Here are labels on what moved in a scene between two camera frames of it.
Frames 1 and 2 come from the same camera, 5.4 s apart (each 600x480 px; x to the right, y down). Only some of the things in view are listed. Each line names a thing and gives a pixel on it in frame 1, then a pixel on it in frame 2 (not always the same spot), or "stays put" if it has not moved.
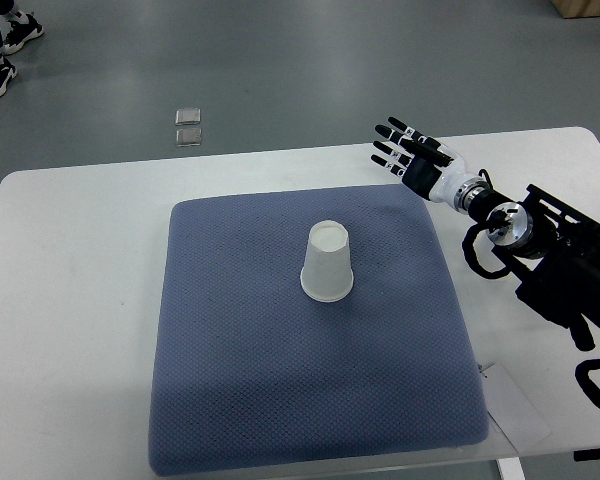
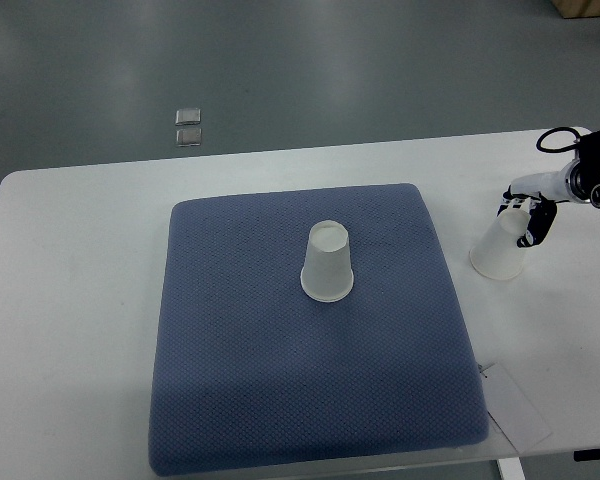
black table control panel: x=596 y=454 stays put
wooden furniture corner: x=586 y=8 stays put
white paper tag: x=508 y=409 stays put
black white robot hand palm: x=439 y=183 -> x=553 y=185
